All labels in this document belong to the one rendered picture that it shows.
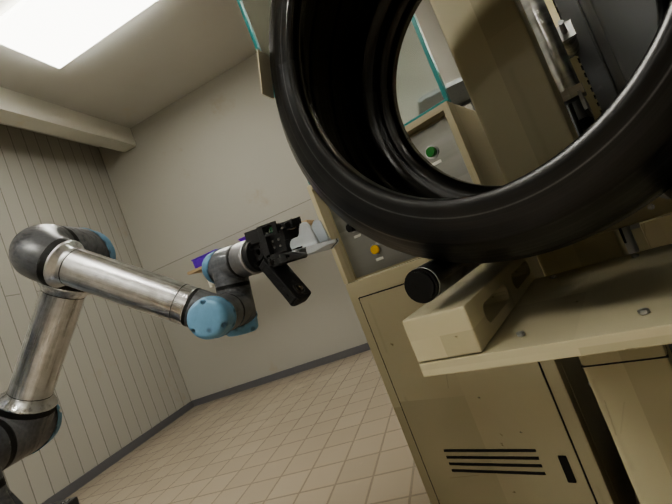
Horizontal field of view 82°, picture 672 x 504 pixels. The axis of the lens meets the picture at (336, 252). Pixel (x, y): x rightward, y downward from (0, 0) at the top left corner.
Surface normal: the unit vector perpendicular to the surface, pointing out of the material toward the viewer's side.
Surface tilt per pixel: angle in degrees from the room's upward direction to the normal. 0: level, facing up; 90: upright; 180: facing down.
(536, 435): 90
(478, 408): 90
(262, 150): 90
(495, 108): 90
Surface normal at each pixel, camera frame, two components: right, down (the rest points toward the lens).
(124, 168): -0.26, 0.06
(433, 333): -0.58, 0.19
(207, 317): -0.04, -0.03
